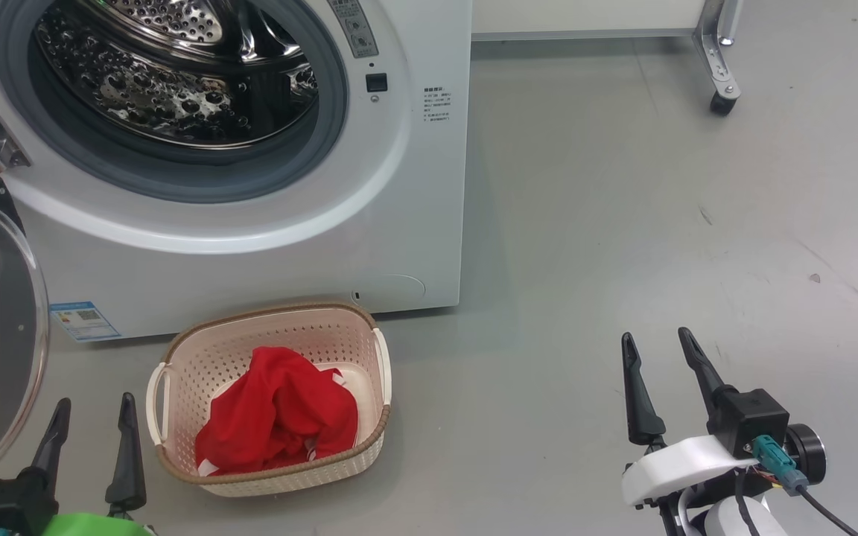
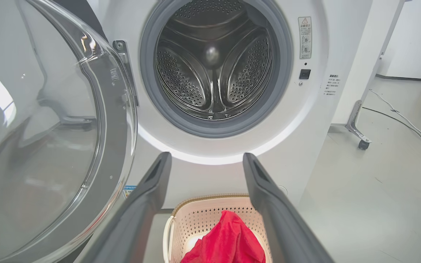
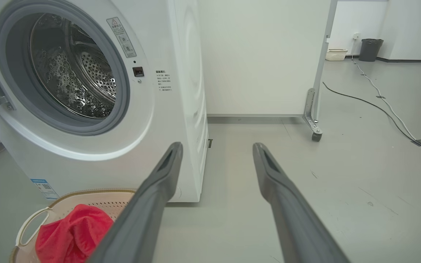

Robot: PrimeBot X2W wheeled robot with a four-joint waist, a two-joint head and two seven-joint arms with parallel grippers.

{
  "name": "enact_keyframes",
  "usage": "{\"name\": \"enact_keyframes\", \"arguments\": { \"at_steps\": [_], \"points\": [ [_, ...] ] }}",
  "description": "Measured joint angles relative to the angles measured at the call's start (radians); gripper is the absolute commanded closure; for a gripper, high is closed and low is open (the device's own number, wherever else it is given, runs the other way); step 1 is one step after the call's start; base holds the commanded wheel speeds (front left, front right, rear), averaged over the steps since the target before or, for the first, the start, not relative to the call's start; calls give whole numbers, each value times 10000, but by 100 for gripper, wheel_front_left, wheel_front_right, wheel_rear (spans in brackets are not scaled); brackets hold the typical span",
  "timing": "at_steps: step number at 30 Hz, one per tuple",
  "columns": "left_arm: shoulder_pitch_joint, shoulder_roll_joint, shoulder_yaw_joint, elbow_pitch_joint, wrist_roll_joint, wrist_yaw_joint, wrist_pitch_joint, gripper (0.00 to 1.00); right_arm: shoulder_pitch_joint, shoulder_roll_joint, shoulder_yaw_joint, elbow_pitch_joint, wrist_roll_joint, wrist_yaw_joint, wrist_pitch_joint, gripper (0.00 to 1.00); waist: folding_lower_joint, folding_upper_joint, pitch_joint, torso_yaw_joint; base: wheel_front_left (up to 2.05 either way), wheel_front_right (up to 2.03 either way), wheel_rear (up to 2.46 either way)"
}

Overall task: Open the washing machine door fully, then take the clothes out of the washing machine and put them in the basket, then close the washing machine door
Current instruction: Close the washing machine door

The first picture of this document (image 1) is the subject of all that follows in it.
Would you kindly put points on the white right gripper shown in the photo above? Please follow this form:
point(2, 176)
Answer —
point(682, 465)

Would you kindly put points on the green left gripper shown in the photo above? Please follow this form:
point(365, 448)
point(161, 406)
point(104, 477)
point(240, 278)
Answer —
point(94, 525)

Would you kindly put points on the round black glass washer door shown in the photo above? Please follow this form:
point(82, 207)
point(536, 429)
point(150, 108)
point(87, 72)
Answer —
point(19, 357)

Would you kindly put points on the red garment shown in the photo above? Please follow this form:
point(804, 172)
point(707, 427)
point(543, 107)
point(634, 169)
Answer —
point(272, 409)

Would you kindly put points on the cream perforated laundry basket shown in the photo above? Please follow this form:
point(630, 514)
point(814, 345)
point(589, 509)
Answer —
point(295, 327)

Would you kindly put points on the white front-load washing machine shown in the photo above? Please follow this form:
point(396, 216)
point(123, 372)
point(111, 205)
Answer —
point(399, 223)

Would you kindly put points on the blue energy label sticker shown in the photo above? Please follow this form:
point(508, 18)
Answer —
point(86, 321)

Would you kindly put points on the black caster wheel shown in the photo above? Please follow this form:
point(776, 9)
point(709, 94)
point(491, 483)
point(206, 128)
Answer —
point(723, 104)

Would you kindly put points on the round white filter cover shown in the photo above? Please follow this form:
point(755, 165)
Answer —
point(399, 290)

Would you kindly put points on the silver metal cabinet leg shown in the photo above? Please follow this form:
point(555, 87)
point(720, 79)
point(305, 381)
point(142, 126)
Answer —
point(716, 59)

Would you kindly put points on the small printed text sticker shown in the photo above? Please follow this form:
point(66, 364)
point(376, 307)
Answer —
point(436, 104)

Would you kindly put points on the white cabinet panel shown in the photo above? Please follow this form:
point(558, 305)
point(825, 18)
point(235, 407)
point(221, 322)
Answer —
point(585, 15)

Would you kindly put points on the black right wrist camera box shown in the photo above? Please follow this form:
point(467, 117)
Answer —
point(749, 417)

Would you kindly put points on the teal right camera connector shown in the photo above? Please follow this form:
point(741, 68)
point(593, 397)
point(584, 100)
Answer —
point(777, 461)

